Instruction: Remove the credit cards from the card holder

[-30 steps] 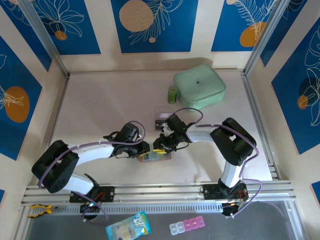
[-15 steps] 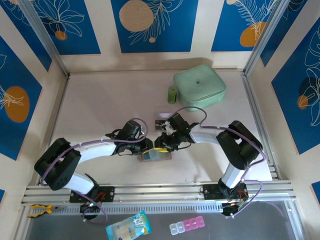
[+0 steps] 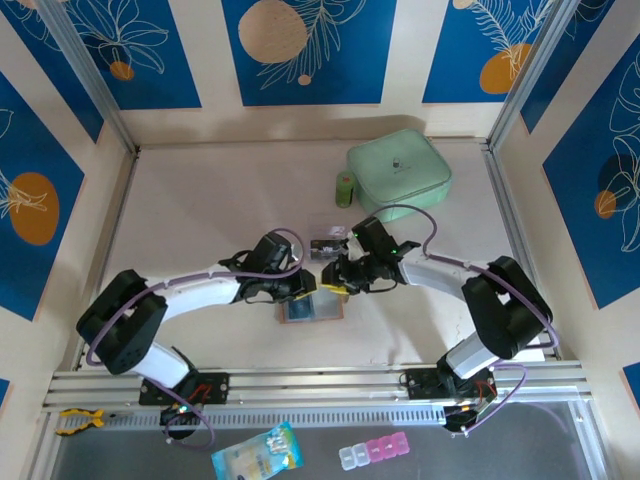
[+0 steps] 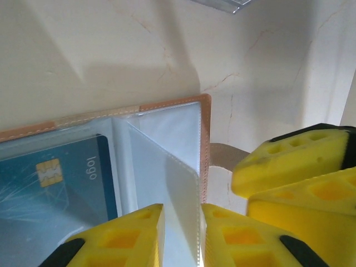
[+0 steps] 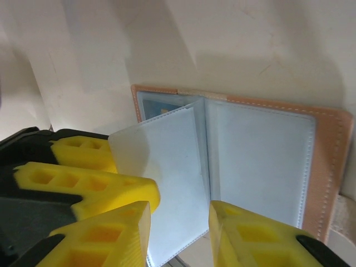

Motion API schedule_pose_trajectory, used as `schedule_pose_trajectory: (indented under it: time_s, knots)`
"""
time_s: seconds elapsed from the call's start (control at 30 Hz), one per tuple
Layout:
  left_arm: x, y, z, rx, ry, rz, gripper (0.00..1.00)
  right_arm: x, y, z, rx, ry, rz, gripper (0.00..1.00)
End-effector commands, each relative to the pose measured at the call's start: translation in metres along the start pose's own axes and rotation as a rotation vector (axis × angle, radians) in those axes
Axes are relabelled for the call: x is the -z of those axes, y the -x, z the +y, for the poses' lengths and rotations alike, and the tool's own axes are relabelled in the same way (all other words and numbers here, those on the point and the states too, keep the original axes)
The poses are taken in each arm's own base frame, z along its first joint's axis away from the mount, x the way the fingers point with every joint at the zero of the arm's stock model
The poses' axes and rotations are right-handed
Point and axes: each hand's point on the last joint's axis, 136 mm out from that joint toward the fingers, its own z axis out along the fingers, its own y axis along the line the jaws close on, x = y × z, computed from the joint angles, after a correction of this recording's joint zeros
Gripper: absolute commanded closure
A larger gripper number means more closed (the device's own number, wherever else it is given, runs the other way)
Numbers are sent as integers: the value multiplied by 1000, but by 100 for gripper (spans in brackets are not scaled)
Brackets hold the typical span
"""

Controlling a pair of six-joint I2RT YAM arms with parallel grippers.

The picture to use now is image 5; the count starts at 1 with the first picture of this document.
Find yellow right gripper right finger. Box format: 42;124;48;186
207;200;345;267

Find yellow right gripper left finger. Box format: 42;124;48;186
34;200;153;267

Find tan leather card holder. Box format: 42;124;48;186
107;83;356;267

